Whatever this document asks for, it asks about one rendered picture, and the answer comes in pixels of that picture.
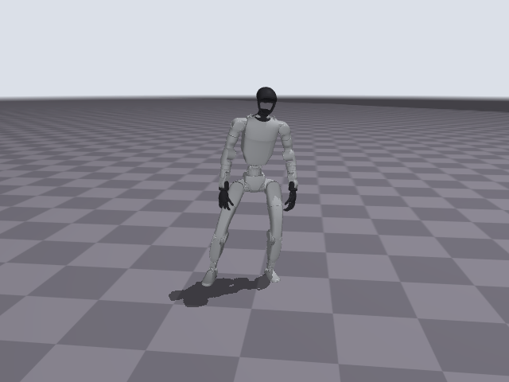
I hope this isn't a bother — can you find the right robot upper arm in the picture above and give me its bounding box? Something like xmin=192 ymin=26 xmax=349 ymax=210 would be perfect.
xmin=224 ymin=118 xmax=247 ymax=160

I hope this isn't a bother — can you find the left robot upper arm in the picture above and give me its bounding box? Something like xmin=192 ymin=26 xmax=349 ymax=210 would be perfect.
xmin=278 ymin=121 xmax=293 ymax=161

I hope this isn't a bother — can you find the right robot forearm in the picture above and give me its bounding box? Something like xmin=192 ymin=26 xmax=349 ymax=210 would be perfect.
xmin=219 ymin=148 xmax=231 ymax=189

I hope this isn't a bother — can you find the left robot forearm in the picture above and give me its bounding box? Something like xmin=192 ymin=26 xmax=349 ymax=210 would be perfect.
xmin=286 ymin=150 xmax=298 ymax=189

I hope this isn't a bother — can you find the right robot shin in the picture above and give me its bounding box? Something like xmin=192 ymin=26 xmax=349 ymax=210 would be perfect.
xmin=209 ymin=233 xmax=224 ymax=272

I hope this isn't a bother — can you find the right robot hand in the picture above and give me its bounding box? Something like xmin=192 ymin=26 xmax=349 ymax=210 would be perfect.
xmin=219 ymin=181 xmax=234 ymax=210

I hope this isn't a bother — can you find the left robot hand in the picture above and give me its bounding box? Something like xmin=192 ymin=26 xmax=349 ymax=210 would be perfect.
xmin=283 ymin=181 xmax=297 ymax=211

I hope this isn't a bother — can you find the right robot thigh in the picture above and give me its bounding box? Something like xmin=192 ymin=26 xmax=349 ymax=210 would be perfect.
xmin=215 ymin=179 xmax=245 ymax=244

